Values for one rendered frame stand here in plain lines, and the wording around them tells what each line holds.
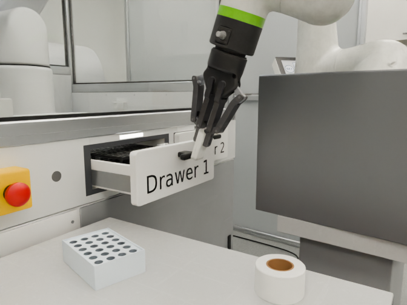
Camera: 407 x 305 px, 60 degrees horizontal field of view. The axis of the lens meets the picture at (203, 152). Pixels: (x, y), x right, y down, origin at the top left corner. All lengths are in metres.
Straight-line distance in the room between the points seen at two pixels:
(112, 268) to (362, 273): 0.54
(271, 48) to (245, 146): 0.71
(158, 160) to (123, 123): 0.18
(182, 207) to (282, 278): 0.65
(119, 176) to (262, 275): 0.38
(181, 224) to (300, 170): 0.46
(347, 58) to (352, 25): 1.37
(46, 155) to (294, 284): 0.51
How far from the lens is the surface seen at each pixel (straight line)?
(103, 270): 0.55
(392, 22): 3.98
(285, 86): 0.81
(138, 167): 0.70
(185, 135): 1.04
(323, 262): 0.89
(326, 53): 1.02
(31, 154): 0.73
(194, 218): 1.17
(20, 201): 0.65
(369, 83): 0.74
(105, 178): 0.79
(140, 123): 0.92
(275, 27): 2.53
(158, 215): 1.02
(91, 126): 0.81
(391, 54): 0.97
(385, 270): 0.86
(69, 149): 0.78
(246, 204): 2.70
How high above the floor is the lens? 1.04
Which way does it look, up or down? 9 degrees down
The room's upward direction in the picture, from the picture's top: straight up
